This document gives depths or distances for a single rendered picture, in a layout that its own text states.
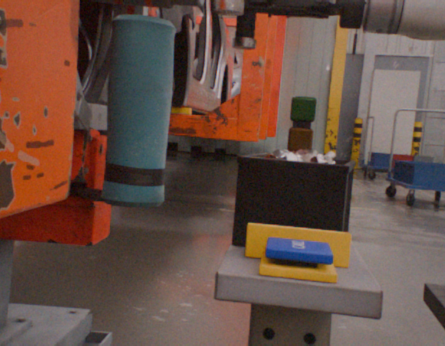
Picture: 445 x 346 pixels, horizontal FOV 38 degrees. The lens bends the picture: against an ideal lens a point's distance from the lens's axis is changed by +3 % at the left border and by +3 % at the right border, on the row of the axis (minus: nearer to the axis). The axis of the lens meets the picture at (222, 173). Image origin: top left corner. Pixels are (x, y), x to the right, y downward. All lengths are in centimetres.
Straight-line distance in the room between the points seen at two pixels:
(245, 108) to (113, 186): 377
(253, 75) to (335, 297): 403
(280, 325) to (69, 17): 45
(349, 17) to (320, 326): 58
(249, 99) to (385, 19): 350
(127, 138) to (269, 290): 33
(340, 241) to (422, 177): 565
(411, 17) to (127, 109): 54
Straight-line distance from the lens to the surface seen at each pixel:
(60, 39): 58
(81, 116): 94
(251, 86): 465
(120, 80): 89
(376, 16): 118
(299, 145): 104
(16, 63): 50
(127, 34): 89
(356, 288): 67
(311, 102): 105
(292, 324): 82
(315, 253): 67
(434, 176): 642
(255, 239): 75
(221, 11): 86
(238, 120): 464
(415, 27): 119
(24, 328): 120
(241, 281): 67
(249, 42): 118
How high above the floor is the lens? 60
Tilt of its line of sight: 4 degrees down
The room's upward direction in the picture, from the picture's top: 5 degrees clockwise
